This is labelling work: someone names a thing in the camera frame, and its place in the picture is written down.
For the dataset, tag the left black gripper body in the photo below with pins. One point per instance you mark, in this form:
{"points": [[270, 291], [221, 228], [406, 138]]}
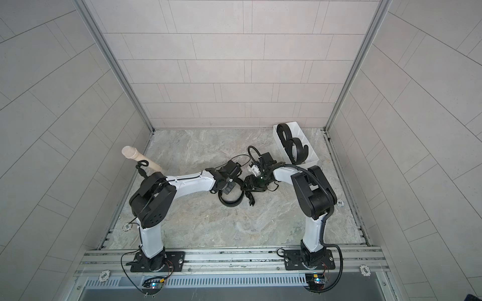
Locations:
{"points": [[229, 186]]}

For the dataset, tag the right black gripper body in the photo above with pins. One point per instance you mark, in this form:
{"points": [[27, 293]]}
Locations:
{"points": [[260, 182]]}

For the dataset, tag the black belt with silver buckle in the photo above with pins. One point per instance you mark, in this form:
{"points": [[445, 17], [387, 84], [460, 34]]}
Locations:
{"points": [[297, 152]]}

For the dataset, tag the long black belt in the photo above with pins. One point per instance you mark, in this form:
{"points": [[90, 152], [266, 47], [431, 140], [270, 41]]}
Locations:
{"points": [[284, 133]]}

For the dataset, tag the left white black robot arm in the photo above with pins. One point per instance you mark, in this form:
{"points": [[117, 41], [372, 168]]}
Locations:
{"points": [[152, 201]]}

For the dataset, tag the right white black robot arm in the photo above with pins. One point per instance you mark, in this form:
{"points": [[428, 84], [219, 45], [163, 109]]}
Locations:
{"points": [[315, 197]]}

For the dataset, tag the white compartment storage box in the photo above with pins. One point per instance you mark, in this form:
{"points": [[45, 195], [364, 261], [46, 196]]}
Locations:
{"points": [[312, 159]]}

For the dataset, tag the black stand with beige roll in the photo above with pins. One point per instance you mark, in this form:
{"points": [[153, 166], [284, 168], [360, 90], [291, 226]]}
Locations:
{"points": [[132, 153]]}

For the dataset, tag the floor white round sticker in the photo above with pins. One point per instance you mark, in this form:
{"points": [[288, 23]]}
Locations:
{"points": [[127, 226]]}

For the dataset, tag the right green circuit board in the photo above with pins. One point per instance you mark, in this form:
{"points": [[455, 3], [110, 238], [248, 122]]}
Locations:
{"points": [[315, 282]]}

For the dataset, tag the green circuit board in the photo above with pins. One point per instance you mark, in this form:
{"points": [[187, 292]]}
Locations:
{"points": [[152, 286], [315, 282]]}

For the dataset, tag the left green circuit board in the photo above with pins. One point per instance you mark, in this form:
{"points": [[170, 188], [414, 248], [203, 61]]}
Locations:
{"points": [[152, 286]]}

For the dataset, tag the right white round sticker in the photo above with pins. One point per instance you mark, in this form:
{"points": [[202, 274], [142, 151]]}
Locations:
{"points": [[365, 271]]}

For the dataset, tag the left white round sticker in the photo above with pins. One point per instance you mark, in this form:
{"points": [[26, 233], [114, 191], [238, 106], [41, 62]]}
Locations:
{"points": [[104, 276]]}

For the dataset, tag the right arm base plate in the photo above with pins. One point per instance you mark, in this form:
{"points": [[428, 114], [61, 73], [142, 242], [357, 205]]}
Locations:
{"points": [[305, 260]]}

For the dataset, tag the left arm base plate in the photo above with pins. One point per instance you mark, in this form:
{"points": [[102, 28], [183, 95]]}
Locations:
{"points": [[163, 262]]}

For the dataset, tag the aluminium front rail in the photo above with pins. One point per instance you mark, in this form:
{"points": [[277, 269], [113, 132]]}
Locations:
{"points": [[352, 258]]}

